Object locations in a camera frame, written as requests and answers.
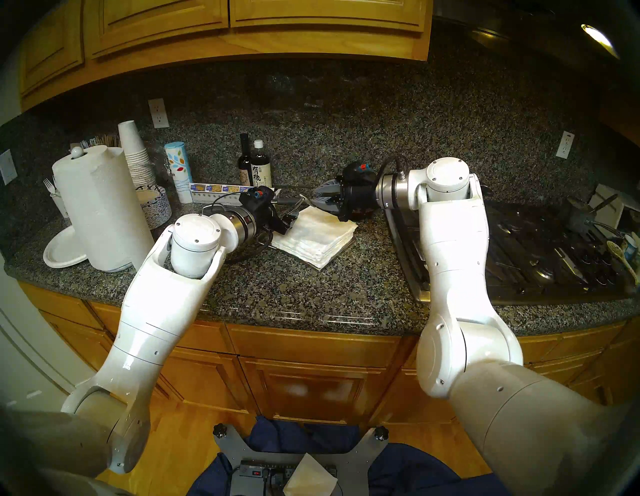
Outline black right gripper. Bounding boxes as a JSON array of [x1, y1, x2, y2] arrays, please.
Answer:
[[313, 180, 382, 221]]

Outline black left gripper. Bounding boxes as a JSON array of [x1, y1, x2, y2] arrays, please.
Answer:
[[250, 199, 301, 240]]

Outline white napkin stack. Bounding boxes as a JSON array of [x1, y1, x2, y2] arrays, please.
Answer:
[[271, 205, 359, 271]]

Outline paper towel holder with knob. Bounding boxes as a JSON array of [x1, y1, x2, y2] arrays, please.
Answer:
[[70, 146, 131, 274]]

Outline folded white napkin on base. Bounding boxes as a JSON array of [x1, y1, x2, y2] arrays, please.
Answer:
[[283, 453, 338, 496]]

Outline soy sauce bottle white cap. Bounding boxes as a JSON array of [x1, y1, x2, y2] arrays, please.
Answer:
[[250, 139, 273, 189]]

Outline dark glass bottle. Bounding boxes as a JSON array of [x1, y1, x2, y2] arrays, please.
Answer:
[[237, 133, 254, 187]]

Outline long blue white wrap box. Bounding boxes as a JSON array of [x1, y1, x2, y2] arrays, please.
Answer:
[[190, 183, 281, 207]]

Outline blue white leaf canister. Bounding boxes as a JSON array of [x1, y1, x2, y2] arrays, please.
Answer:
[[164, 142, 194, 204]]

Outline patterned paper bowl stack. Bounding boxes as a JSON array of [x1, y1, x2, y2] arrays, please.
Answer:
[[136, 184, 173, 229]]

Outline wide wooden drawer front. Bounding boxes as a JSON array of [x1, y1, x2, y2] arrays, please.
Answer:
[[226, 324, 403, 369]]

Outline clear plastic bag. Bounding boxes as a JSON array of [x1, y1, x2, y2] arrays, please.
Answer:
[[147, 147, 176, 188]]

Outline white paper cup stack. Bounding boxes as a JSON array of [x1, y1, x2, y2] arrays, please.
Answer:
[[118, 120, 157, 188]]

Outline wide wooden lower cabinet door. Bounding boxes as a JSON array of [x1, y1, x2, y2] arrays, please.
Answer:
[[239, 357, 386, 426]]

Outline wide wooden cabinet door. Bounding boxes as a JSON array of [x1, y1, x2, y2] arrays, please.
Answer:
[[230, 0, 433, 33], [239, 357, 386, 426]]

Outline white paper towel roll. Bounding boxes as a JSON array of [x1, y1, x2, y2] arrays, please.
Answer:
[[52, 145, 155, 272]]

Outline wide wooden upper cabinet door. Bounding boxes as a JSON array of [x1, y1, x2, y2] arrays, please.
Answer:
[[230, 0, 433, 33]]

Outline narrow wooden lower cabinet door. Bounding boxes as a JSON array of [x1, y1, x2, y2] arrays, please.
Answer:
[[160, 347, 251, 415]]

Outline narrow wooden cabinet door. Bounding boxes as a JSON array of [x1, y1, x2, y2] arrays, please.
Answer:
[[19, 0, 85, 96], [160, 347, 251, 415]]

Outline black gas stovetop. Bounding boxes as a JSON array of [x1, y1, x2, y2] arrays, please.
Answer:
[[385, 197, 640, 306]]

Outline wooden lower cabinet unit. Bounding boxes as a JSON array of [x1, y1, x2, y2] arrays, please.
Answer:
[[17, 280, 640, 427]]

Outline white paper plate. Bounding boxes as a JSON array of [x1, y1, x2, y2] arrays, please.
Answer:
[[43, 225, 91, 269]]

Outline medium wooden upper cabinet door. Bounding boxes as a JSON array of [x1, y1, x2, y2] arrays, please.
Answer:
[[84, 0, 230, 58]]

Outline dark range hood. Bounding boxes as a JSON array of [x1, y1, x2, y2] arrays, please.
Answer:
[[432, 0, 640, 76]]

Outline grey power strip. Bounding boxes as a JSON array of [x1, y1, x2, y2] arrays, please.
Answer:
[[230, 462, 338, 496]]

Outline dark blue cloth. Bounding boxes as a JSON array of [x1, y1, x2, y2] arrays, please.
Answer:
[[186, 415, 511, 496]]

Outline narrow wooden upper cabinet door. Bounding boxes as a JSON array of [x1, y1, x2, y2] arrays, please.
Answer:
[[19, 0, 85, 96]]

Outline floral ceramic spoon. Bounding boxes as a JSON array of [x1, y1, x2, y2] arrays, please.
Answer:
[[606, 240, 640, 286]]

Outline range hood light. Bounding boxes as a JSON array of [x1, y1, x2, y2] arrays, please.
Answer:
[[581, 22, 621, 61]]

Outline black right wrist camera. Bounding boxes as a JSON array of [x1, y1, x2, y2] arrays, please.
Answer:
[[342, 161, 377, 186]]

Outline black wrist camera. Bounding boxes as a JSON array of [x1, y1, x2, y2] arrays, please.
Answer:
[[239, 186, 275, 211], [342, 161, 377, 186]]

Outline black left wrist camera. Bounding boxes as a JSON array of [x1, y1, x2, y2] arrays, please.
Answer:
[[239, 186, 275, 211]]

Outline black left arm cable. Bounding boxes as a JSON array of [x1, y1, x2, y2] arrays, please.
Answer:
[[200, 192, 274, 264]]

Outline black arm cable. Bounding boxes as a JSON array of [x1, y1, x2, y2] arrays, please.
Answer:
[[200, 192, 274, 264], [375, 156, 409, 181]]

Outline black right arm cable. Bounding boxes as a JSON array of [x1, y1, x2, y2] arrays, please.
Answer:
[[375, 156, 409, 181]]

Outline wooden upper cabinet frame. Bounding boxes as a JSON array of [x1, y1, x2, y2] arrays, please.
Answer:
[[19, 0, 433, 112]]

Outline grey metal robot base frame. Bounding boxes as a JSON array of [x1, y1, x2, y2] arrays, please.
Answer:
[[212, 424, 390, 496]]

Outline dark utensil handle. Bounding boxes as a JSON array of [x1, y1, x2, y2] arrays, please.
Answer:
[[587, 194, 619, 214]]

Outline white light switch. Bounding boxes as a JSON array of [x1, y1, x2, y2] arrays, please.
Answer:
[[0, 149, 18, 186]]

